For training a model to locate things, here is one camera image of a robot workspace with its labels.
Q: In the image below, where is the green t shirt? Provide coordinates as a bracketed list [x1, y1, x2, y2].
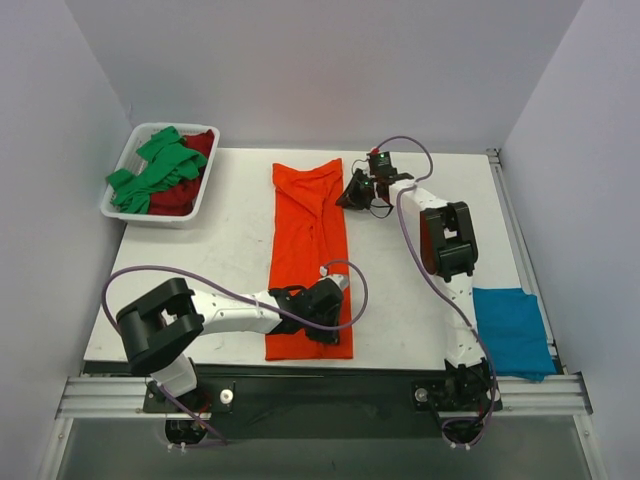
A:
[107, 126, 208, 215]

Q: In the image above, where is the orange t shirt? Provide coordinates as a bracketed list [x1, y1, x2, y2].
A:
[265, 158, 354, 361]

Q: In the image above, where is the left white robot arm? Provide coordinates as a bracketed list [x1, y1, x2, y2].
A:
[116, 274, 349, 412]

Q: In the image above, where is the blue folded t shirt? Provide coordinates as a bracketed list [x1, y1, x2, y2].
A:
[473, 288, 556, 382]

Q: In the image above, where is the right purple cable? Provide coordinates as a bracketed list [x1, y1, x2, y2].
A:
[369, 135, 501, 449]

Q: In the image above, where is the dark red t shirt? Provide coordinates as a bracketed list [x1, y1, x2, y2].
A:
[148, 129, 215, 216]

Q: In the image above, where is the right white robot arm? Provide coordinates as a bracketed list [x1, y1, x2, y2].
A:
[336, 148, 487, 368]

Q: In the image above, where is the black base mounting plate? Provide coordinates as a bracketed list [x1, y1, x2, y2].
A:
[142, 363, 502, 443]

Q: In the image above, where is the aluminium frame rail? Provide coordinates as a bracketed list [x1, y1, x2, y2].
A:
[54, 145, 594, 419]

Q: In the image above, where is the white plastic basket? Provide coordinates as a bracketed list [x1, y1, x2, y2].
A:
[101, 122, 220, 228]

